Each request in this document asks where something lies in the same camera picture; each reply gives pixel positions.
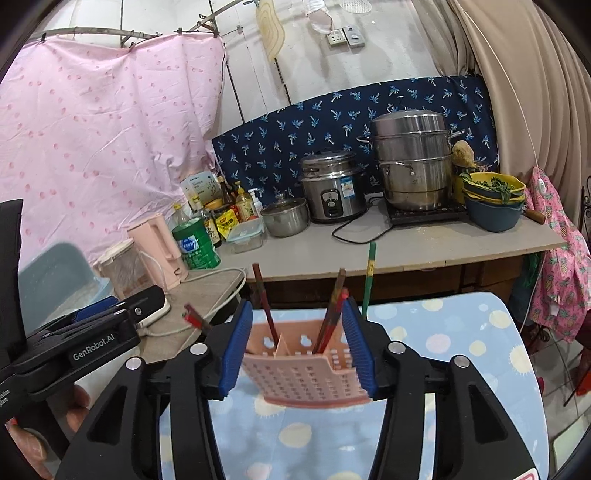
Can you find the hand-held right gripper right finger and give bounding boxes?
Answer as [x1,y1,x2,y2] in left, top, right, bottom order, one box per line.
[342,298,550,480]

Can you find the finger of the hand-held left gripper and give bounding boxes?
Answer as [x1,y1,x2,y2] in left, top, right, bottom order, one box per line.
[21,314,139,361]
[75,285,166,324]

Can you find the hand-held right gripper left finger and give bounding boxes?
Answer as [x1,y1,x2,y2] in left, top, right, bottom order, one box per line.
[55,300,254,480]

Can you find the dark red chopstick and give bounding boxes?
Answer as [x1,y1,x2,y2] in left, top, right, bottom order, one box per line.
[252,263,280,346]

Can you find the pink perforated utensil holder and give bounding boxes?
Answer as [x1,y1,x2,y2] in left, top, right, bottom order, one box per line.
[240,320,374,409]

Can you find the person's left hand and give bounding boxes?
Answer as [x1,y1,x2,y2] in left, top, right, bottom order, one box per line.
[2,385,93,480]

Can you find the clear jug with pale lid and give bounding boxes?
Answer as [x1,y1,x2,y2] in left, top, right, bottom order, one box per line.
[92,240,144,301]

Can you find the white power strip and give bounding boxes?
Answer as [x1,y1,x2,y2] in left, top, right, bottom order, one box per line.
[136,295,168,329]

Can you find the green chopstick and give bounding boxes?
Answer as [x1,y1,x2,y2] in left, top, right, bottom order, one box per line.
[361,242,377,321]

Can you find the blue planet print tablecloth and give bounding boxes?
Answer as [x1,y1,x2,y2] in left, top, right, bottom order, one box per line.
[159,291,550,480]

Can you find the pink electric kettle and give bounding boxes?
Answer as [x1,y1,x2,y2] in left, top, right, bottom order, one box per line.
[127,212,190,291]

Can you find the green labelled can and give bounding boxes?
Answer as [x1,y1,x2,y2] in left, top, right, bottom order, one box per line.
[172,218,221,271]

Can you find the clear plastic food container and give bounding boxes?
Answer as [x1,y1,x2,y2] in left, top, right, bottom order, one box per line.
[226,219,266,254]

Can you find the yellow seasoning packet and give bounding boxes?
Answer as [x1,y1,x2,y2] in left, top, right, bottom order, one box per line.
[217,215,241,241]

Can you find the dark condiment jar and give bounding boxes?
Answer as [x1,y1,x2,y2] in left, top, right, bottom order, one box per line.
[203,198,225,245]

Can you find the small steel pot with lid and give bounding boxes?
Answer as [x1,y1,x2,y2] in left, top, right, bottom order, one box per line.
[261,194,311,237]

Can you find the yellow oil bottle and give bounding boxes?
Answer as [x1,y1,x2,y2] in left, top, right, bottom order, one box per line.
[233,181,259,220]

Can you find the black induction cooker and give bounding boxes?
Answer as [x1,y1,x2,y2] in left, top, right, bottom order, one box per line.
[383,198,469,227]

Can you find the white green-print box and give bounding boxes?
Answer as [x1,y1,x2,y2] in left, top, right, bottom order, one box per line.
[180,173,218,204]

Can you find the steel rice cooker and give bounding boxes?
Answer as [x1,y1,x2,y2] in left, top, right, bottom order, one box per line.
[298,150,368,223]

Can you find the pink dotted sheet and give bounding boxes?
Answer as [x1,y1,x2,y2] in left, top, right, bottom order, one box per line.
[0,34,229,278]

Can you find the blue basin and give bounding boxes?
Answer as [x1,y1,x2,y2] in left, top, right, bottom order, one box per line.
[466,194,525,232]

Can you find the stacked steel steamer pot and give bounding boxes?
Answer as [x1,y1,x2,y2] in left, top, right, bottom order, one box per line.
[358,109,465,210]

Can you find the green leafy vegetables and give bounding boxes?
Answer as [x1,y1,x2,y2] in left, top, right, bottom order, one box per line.
[471,178,511,193]

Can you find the pink pineapple print garment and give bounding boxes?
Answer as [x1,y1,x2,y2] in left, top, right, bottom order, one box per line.
[526,166,591,344]

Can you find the yellow loofah sponge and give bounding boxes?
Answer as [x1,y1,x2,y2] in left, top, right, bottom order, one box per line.
[451,141,476,168]

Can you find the navy leaf print cloth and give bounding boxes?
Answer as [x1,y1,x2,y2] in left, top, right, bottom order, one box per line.
[211,75,499,204]

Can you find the yellow basin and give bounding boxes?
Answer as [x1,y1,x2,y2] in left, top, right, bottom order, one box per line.
[462,172,527,201]

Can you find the beige curtain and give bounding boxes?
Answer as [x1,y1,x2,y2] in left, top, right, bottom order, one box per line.
[434,0,591,213]

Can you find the beige hanging cutting board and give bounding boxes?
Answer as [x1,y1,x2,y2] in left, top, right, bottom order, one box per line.
[255,0,283,61]

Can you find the clear plastic bag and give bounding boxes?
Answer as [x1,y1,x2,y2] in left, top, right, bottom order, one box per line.
[305,0,335,35]

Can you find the white power cable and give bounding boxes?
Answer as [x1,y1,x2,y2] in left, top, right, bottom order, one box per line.
[136,268,248,337]

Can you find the black power cable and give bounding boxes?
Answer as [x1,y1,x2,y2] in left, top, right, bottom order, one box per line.
[332,194,393,244]

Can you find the white pull cord switch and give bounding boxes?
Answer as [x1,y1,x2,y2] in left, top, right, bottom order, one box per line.
[455,0,549,195]

